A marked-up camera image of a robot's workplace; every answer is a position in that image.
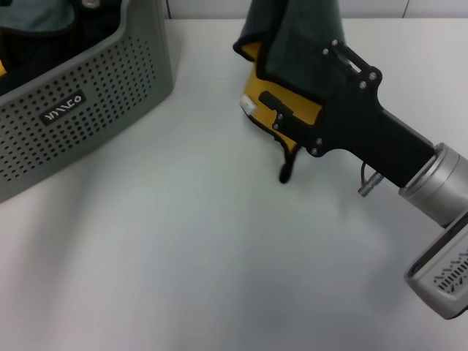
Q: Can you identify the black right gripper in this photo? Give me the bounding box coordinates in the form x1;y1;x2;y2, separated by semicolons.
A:
258;38;439;188

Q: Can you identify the grey perforated storage basket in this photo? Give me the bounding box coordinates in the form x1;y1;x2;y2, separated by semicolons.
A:
0;0;175;204

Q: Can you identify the grey-teal towel with black trim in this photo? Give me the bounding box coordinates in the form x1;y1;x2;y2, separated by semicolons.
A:
0;0;76;37

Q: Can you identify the right gripper cable with plug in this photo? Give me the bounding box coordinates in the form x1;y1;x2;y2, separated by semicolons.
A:
357;160;383;195

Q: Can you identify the black cloth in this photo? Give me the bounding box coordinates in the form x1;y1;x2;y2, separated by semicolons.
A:
0;0;122;91

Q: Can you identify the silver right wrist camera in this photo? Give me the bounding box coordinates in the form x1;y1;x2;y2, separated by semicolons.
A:
404;219;468;321

